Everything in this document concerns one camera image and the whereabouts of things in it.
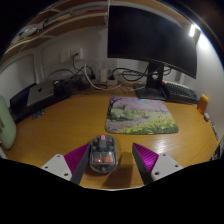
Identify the wooden wall shelf unit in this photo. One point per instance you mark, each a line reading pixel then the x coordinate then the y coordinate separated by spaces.
pixel 56 25

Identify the black computer keyboard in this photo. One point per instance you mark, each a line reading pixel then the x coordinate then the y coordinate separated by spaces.
pixel 180 92

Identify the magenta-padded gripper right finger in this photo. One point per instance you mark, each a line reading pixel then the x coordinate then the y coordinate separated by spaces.
pixel 166 165

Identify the cherry blossom print mouse pad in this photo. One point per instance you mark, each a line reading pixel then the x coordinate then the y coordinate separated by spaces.
pixel 141 116

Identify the transparent computer mouse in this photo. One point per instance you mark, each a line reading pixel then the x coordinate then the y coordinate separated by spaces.
pixel 103 154

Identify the silver mini computer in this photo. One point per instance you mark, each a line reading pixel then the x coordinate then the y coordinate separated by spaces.
pixel 40 93

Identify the white wall outlet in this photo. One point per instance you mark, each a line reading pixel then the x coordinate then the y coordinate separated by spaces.
pixel 71 55

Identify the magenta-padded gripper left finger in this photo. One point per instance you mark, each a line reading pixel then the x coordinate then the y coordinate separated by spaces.
pixel 57 165

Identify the bright wall light bar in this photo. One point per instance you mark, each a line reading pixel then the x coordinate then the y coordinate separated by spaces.
pixel 192 30

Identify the orange bottle with yellow cap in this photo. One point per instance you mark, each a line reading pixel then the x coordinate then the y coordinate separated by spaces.
pixel 202 104

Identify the black rectangular desk device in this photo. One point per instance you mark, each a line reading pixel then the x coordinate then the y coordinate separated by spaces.
pixel 18 106

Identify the white power strip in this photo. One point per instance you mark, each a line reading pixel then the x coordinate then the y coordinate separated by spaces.
pixel 104 76

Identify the black computer monitor with stand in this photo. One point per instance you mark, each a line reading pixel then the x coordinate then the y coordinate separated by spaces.
pixel 150 35

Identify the small white round item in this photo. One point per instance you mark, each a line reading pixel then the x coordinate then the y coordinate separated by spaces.
pixel 207 117

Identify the slim remote control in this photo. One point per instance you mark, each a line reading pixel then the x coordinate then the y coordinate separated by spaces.
pixel 214 130

